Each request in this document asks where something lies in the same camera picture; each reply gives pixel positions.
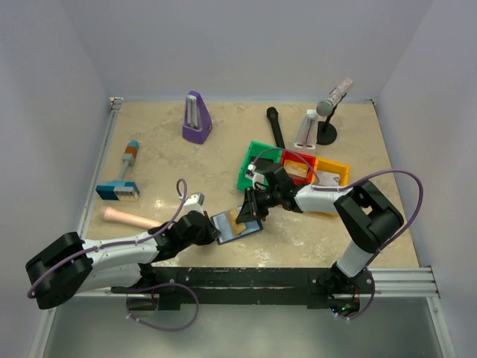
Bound silver microphone on stand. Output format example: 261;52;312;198
316;78;354;116

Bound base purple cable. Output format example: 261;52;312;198
125;282;200;331

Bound black microphone stand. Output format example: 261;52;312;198
316;94;337;145

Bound blue card holder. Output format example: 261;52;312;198
211;206;263;245

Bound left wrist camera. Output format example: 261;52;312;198
183;192;205;214

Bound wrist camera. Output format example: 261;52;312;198
183;192;205;214
244;163;265;189

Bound cards in orange bin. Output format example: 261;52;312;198
317;171;341;187

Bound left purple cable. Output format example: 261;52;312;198
26;178;188;300

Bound pink cylinder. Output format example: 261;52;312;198
98;207;161;230

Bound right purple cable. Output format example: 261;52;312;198
247;148;425;268

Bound purple metronome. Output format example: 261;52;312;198
182;91;212;145

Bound red bin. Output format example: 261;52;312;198
279;151;316;184

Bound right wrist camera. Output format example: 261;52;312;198
244;163;265;189

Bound gold credit card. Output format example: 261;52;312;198
227;207;247;236

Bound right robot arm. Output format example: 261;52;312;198
236;163;404;280

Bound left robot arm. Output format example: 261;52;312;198
25;211;221;310

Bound clear metronome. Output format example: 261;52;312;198
291;110;318;154

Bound tan card in red bin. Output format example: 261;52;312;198
283;160;309;180

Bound black card in green bin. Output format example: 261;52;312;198
247;157;274;173

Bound green bin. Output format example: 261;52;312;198
236;141;282;191

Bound blue grey toy tool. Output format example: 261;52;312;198
95;140;140;201

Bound orange bin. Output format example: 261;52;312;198
311;157;351;217

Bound black microphone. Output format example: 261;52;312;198
266;107;285;148

